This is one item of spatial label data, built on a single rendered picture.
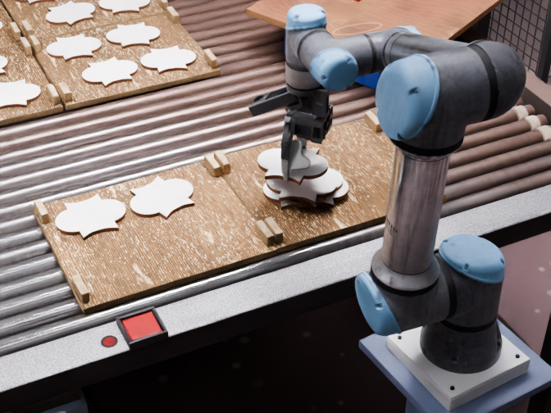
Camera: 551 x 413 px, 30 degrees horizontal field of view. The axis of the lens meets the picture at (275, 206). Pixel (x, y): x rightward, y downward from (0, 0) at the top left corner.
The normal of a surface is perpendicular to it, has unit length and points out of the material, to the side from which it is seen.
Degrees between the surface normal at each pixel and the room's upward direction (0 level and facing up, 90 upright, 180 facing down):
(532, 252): 0
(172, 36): 0
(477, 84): 57
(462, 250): 8
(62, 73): 0
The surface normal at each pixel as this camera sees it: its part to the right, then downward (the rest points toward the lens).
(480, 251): 0.12, -0.83
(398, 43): -0.75, -0.51
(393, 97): -0.91, 0.12
